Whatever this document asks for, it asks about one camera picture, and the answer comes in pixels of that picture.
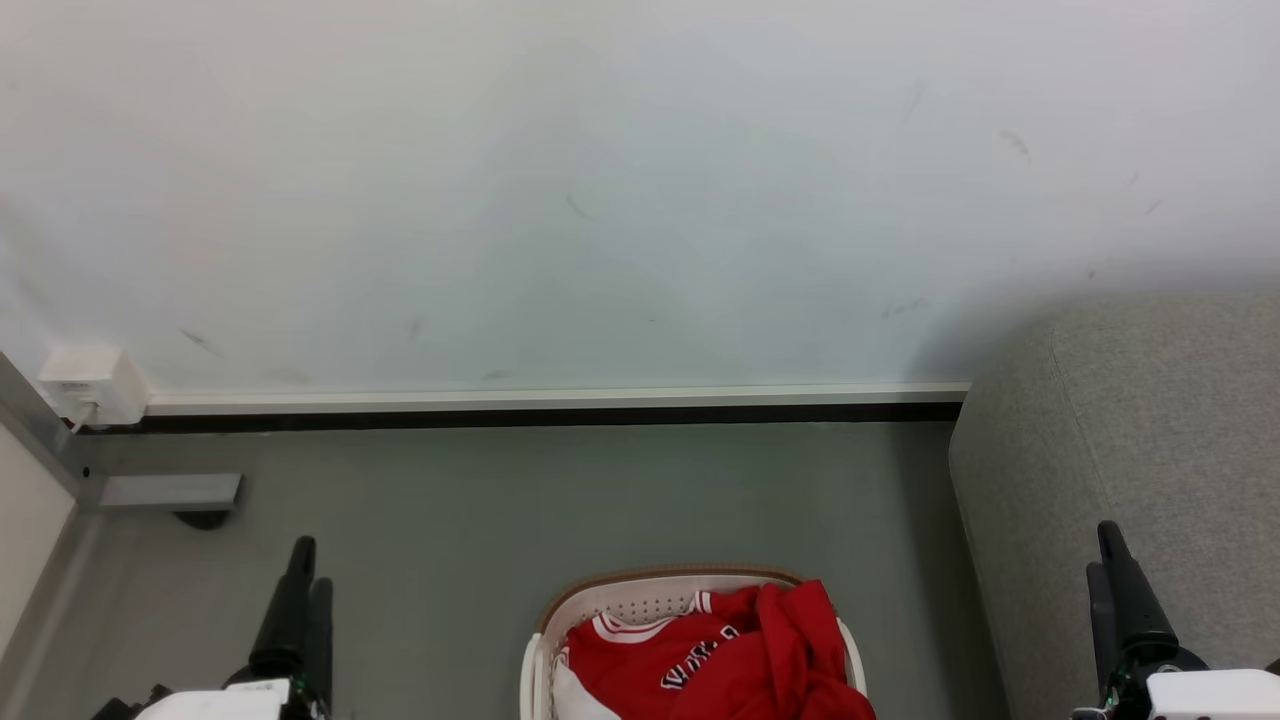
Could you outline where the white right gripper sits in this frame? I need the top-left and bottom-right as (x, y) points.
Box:
(1075, 520), (1280, 720)

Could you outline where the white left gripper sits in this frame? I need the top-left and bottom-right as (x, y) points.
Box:
(135, 537), (334, 720)

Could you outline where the red jersey with lettering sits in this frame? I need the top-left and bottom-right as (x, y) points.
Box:
(552, 590), (766, 720)

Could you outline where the grey fabric sofa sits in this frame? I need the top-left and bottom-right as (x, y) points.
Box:
(948, 295), (1280, 720)

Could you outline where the grey metal foot plate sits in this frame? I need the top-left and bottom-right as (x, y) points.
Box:
(98, 473), (243, 513)

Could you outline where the black skirting strip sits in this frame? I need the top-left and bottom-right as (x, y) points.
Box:
(78, 402), (964, 435)

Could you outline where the white perforated laundry basket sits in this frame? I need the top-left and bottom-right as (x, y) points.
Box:
(520, 565), (869, 720)

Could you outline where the white wall socket box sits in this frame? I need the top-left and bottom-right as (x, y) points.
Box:
(38, 346), (149, 427)

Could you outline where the grey metal frame post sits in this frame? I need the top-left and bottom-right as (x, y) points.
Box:
(0, 352), (101, 511)

